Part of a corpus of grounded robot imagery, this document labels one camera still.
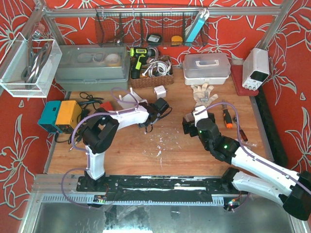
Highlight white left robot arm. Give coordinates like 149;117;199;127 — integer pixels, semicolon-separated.
81;98;172;181

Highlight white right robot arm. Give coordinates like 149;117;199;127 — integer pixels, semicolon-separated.
182;113;311;221

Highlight white cube power adapter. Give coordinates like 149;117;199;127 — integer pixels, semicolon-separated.
154;85;167;99

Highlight woven wicker basket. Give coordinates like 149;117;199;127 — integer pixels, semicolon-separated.
129;67;174;88

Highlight white work gloves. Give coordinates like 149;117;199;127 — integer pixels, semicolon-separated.
190;82;219;107

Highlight red cube power socket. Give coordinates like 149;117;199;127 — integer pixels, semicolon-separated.
100;101;114;111

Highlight white plastic storage box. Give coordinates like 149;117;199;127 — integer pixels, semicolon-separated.
183;53;231;85

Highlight red mat under supply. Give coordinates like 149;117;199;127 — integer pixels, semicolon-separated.
231;65;259;97

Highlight yellow tape measure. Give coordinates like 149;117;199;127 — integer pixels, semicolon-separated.
171;35;183;47

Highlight white bench power supply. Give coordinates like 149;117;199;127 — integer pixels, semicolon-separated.
242;48;269;91

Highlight grey plastic toolbox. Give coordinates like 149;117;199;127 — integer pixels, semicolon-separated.
55;45;130;92

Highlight yellow teal soldering station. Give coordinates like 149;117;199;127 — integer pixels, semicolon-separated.
37;100;82;134

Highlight teal white book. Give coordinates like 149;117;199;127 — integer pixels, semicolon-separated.
185;8;210;46

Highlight white peg base plate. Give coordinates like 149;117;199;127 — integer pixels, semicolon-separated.
118;87;148;109

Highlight white coiled cable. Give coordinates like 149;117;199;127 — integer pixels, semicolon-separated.
148;62;172;77

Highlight green black cordless drill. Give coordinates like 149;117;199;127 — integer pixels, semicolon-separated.
130;47;158;79

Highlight black power cable bundle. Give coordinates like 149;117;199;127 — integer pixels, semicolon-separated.
54;92;105;146

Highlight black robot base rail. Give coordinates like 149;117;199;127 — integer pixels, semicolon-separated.
76;174;246;203

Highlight black wire wall basket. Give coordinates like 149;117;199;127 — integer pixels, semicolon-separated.
95;3;209;47

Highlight clear acrylic wall bin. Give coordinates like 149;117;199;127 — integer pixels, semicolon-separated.
0;33;62;98

